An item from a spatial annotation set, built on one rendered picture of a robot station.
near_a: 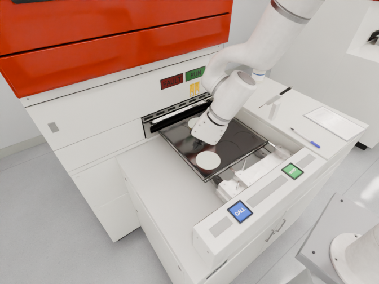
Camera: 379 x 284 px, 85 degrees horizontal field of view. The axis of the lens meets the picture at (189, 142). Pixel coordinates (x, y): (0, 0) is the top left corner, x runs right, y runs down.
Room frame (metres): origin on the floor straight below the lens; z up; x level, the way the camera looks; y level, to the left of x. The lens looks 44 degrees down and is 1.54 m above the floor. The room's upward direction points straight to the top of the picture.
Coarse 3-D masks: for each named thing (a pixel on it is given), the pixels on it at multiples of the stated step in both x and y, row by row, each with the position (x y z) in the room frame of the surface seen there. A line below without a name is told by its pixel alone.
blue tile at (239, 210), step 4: (240, 204) 0.33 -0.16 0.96; (232, 208) 0.31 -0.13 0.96; (236, 208) 0.31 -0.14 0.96; (240, 208) 0.31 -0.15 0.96; (244, 208) 0.31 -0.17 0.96; (232, 212) 0.30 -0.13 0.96; (236, 212) 0.30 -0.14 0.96; (240, 212) 0.30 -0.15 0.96; (244, 212) 0.30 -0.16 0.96; (248, 212) 0.30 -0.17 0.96; (236, 216) 0.29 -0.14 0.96; (240, 216) 0.29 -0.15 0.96; (244, 216) 0.29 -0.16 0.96; (240, 220) 0.27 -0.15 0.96
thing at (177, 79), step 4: (176, 76) 0.86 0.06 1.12; (180, 76) 0.87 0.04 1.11; (164, 80) 0.82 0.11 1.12; (168, 80) 0.84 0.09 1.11; (172, 80) 0.85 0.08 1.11; (176, 80) 0.86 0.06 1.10; (180, 80) 0.87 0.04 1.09; (164, 84) 0.82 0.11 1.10; (168, 84) 0.84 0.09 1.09; (172, 84) 0.85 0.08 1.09; (176, 84) 0.86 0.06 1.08
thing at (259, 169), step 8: (272, 152) 0.62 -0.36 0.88; (264, 160) 0.58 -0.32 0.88; (272, 160) 0.58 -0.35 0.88; (280, 160) 0.58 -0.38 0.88; (248, 168) 0.53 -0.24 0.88; (256, 168) 0.53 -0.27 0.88; (264, 168) 0.53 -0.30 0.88; (272, 168) 0.53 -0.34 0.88; (256, 176) 0.49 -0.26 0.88; (232, 184) 0.46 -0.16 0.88; (216, 192) 0.43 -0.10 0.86; (224, 200) 0.39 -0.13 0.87
